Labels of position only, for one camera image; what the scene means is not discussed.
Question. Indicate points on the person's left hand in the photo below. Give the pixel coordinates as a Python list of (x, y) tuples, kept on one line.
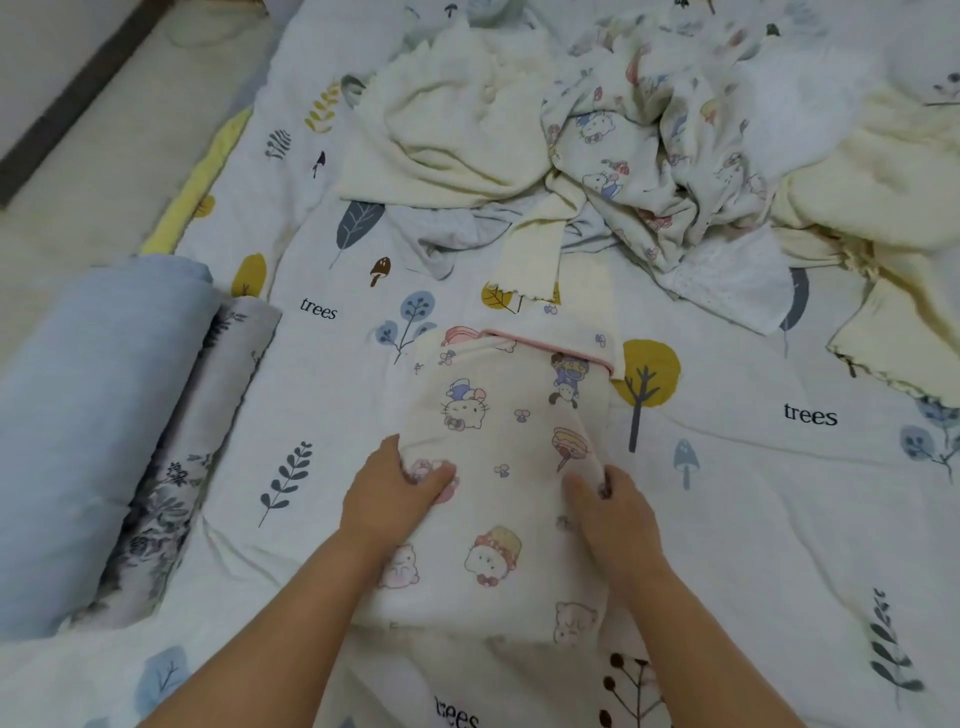
[(387, 503)]

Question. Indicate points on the person's right hand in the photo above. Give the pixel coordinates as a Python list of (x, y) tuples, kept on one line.
[(623, 525)]

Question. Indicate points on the cartoon print pajama top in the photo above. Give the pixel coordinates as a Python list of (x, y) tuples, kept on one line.
[(503, 495)]

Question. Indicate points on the bed with leaf print bedding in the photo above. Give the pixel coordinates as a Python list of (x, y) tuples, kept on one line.
[(750, 495)]

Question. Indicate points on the light blue denim jeans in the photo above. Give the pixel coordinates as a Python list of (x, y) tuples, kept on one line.
[(90, 435)]

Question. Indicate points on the cartoon print pyjama trousers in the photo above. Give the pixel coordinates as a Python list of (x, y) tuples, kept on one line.
[(660, 135)]

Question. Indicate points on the person's left forearm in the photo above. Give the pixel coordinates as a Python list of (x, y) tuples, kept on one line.
[(270, 645)]

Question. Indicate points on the person's right forearm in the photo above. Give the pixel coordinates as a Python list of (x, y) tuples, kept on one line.
[(705, 660)]

